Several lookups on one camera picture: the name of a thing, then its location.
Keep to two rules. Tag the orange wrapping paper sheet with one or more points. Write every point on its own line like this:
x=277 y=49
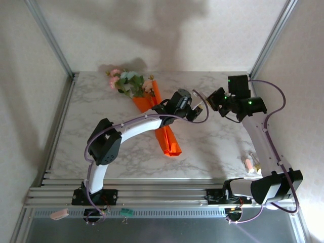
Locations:
x=169 y=141

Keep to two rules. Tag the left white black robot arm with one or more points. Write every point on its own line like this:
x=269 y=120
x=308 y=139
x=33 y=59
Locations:
x=106 y=144

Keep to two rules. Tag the small pink block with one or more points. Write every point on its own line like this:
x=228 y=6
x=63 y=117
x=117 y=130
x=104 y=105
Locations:
x=59 y=213

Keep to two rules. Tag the aluminium side rail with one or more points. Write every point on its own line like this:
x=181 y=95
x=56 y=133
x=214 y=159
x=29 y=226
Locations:
x=65 y=101
x=256 y=92

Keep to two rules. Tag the grey metal panel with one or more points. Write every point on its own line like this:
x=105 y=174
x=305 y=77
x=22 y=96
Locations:
x=162 y=230

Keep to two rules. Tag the black controller board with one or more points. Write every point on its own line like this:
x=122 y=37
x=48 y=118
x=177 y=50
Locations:
x=234 y=213
x=92 y=213

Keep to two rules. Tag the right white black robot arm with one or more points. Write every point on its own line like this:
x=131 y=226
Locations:
x=273 y=187

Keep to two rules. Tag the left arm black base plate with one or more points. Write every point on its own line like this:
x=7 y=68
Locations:
x=111 y=197

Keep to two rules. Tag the small pink cylinder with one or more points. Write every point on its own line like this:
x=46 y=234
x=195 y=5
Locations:
x=249 y=165

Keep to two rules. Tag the green terminal connector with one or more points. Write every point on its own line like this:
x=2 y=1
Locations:
x=126 y=212

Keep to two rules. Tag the aluminium mounting rail frame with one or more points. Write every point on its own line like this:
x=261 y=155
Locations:
x=162 y=195

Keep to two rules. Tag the pale blue fake flower stem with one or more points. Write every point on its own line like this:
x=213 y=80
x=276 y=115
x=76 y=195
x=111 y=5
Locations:
x=131 y=76

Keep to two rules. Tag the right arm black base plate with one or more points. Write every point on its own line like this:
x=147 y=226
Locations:
x=215 y=196

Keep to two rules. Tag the aluminium upright post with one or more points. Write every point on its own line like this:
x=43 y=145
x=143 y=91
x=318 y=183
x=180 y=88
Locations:
x=50 y=40
x=273 y=38

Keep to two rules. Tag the small yellow block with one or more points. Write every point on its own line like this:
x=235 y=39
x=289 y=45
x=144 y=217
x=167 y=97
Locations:
x=257 y=169

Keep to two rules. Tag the peach fake flower stem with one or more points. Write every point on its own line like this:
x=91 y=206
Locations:
x=148 y=84

